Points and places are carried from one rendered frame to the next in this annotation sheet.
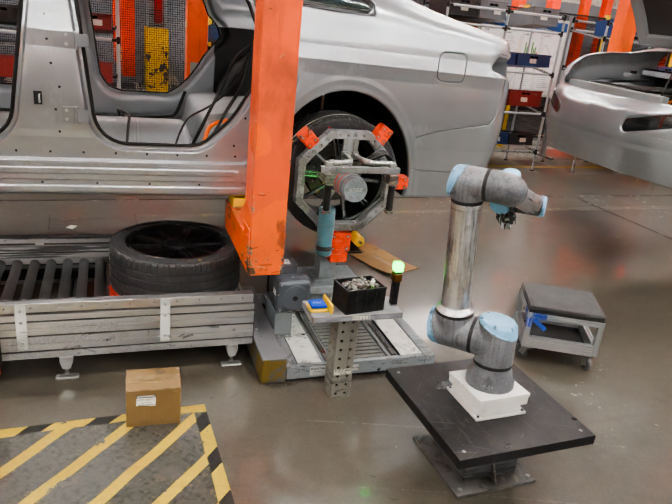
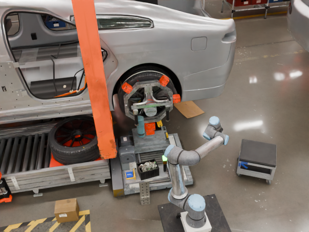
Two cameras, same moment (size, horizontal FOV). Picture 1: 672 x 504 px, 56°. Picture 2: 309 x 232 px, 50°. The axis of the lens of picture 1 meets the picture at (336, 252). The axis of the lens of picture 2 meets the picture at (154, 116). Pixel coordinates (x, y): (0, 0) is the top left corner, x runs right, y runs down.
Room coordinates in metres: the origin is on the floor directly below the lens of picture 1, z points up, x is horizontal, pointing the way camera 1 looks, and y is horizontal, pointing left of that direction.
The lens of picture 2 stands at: (0.37, -0.70, 3.06)
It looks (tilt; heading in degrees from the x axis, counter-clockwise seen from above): 39 degrees down; 12
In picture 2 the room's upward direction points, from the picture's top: 2 degrees counter-clockwise
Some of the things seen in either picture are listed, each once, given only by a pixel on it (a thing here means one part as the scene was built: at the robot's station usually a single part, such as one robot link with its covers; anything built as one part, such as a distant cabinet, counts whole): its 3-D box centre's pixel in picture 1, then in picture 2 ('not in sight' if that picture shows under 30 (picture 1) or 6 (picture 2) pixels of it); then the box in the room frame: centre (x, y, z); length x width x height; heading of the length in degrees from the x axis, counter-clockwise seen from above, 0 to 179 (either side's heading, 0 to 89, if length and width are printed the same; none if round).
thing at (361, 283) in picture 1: (359, 293); (147, 169); (2.59, -0.12, 0.51); 0.20 x 0.14 x 0.13; 119
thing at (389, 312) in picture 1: (352, 309); (145, 174); (2.58, -0.10, 0.44); 0.43 x 0.17 x 0.03; 111
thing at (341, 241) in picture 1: (335, 242); (149, 125); (3.30, 0.01, 0.48); 0.16 x 0.12 x 0.17; 21
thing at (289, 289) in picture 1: (284, 292); (126, 150); (3.07, 0.25, 0.26); 0.42 x 0.18 x 0.35; 21
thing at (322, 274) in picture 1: (325, 260); (148, 128); (3.42, 0.06, 0.32); 0.40 x 0.30 x 0.28; 111
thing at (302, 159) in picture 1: (344, 181); (148, 102); (3.26, 0.00, 0.85); 0.54 x 0.07 x 0.54; 111
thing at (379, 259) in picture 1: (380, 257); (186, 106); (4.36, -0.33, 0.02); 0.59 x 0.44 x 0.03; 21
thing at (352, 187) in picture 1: (349, 184); (149, 106); (3.20, -0.03, 0.85); 0.21 x 0.14 x 0.14; 21
